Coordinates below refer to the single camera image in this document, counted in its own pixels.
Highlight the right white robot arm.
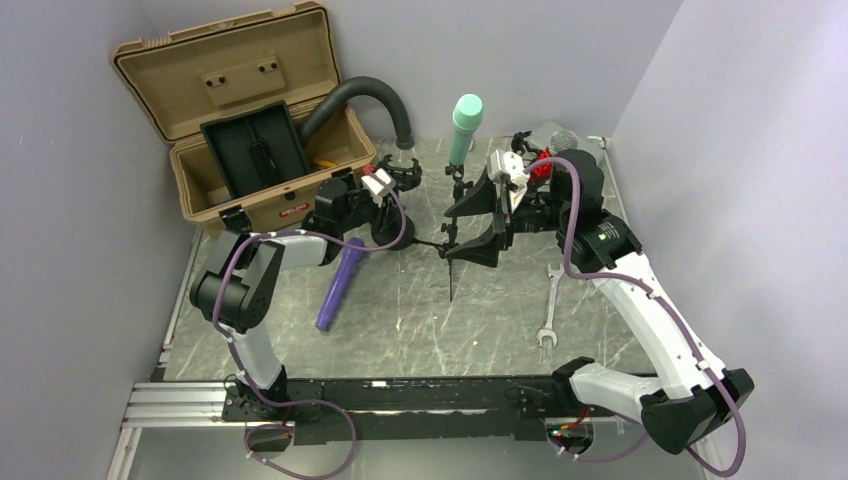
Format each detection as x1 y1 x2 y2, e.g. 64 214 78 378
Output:
445 149 754 454

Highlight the mint green microphone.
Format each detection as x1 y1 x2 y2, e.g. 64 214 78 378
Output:
449 93 484 168

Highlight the black tray in case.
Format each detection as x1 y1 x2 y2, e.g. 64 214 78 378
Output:
201 101 312 199

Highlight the tan plastic tool case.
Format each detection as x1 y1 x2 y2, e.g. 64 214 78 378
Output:
112 1 377 238

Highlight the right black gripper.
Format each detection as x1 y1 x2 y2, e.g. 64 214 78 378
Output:
445 164 572 267

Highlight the aluminium extrusion frame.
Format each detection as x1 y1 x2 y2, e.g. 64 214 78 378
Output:
105 228 233 480

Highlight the black tripod shock-mount stand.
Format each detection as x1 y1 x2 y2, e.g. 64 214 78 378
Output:
509 130 550 161

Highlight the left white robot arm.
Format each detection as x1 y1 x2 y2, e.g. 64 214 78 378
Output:
189 168 411 420

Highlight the purple microphone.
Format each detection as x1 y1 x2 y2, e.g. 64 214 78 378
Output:
315 247 364 332

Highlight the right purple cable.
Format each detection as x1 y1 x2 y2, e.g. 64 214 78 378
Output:
523 156 749 478

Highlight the grey rectangular block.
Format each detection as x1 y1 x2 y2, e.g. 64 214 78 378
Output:
526 121 607 166

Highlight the silver open-end wrench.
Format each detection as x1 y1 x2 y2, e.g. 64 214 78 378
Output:
536 264 564 348

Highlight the black corrugated hose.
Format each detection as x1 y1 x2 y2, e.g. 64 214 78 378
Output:
297 76 416 151

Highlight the red microphone silver grille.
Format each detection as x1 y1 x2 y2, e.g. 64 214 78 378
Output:
530 130 579 185

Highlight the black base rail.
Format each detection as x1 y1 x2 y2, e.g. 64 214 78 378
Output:
221 375 596 448

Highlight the black round-base mic stand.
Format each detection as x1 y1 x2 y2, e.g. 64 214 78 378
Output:
370 154 422 251

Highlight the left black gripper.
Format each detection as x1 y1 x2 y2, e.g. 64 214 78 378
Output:
337 191 406 234

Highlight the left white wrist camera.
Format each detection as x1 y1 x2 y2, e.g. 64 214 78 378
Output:
361 168 397 207

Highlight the black tripod mic stand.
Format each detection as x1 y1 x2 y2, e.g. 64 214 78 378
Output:
413 165 497 302

